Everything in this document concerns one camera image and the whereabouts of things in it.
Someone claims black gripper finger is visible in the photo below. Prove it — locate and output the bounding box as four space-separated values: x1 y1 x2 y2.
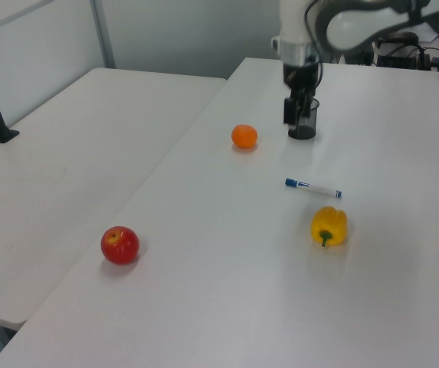
282 90 302 127
300 87 316 117

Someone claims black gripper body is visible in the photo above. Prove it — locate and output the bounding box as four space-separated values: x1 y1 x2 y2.
282 62 320 94

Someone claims blue white marker pen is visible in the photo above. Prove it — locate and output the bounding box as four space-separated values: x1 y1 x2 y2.
284 177 343 200

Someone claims black mesh pen cup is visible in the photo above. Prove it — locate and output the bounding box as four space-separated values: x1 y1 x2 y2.
287 97 320 140

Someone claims orange fruit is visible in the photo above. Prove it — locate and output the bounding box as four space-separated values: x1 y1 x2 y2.
231 123 259 150

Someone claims black electronics box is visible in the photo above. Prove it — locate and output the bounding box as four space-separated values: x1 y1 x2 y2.
372 31 431 71

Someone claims yellow bell pepper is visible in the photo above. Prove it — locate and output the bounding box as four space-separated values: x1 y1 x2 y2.
310 205 349 248

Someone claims red apple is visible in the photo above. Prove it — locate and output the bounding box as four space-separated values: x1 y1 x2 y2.
100 225 141 265

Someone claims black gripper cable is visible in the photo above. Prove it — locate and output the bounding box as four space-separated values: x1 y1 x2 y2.
303 0 326 90

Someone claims grey aluminium partition post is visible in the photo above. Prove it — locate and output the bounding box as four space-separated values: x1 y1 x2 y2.
90 0 117 71

